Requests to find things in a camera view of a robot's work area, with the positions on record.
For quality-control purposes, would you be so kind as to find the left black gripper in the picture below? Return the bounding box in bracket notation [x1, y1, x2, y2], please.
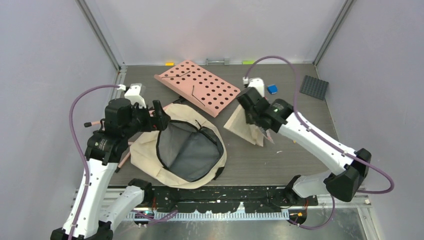
[123, 99, 170, 139]

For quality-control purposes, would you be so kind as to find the floral cover small book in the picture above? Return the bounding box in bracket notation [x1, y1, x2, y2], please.
[223, 104, 274, 147]

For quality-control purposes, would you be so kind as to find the cream canvas backpack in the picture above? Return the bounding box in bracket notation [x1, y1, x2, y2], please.
[129, 103, 227, 189]

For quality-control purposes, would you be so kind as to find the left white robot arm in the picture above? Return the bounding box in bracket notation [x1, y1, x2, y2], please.
[50, 98, 171, 240]

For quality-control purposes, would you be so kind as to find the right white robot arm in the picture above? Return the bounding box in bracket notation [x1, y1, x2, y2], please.
[236, 87, 372, 205]

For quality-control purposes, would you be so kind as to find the blue eraser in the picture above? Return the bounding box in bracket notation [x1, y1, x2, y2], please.
[266, 84, 278, 95]

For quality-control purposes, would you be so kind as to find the green tape piece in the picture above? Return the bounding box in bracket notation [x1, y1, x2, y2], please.
[241, 60, 255, 65]

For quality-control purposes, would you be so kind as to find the pink music stand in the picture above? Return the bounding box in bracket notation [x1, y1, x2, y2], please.
[84, 58, 242, 174]

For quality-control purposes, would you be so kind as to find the dark grey studded plate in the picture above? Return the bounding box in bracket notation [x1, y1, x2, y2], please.
[299, 75, 329, 101]

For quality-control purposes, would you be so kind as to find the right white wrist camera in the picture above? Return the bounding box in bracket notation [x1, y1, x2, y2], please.
[242, 77, 265, 97]

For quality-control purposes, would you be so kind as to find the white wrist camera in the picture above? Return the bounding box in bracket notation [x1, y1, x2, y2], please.
[242, 77, 265, 97]
[118, 83, 147, 108]

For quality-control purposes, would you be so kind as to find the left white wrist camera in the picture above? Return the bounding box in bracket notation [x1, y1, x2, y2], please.
[118, 83, 147, 108]

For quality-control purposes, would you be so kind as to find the metal wall bracket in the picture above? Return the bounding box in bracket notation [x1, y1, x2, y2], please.
[205, 58, 230, 66]

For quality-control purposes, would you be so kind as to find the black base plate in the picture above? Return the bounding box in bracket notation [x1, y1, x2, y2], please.
[138, 185, 318, 214]

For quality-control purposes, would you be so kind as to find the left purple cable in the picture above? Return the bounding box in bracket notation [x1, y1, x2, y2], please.
[66, 84, 180, 240]

